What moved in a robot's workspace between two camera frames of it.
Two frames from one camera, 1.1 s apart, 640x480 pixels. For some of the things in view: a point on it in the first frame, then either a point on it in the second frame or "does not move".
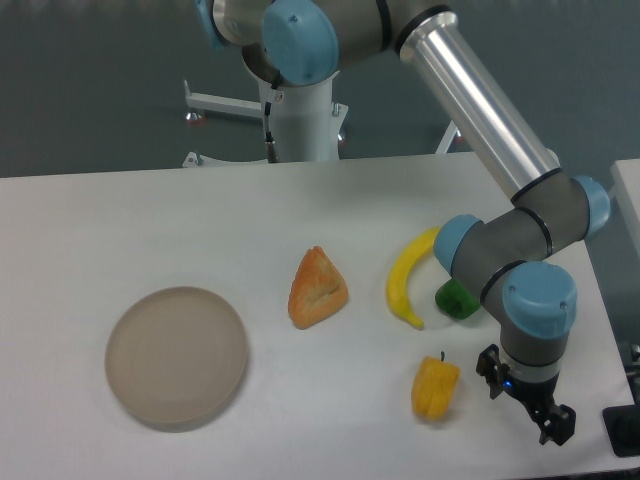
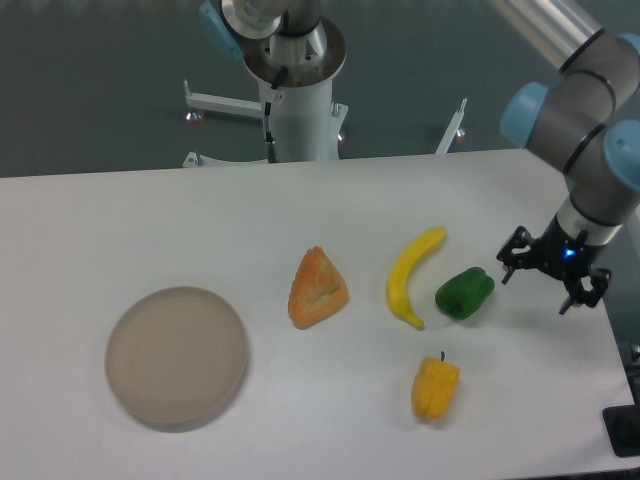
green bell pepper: x=457 y=299 does not move
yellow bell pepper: x=434 y=386 does not move
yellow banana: x=403 y=264 does not move
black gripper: x=536 y=396 to x=562 y=255
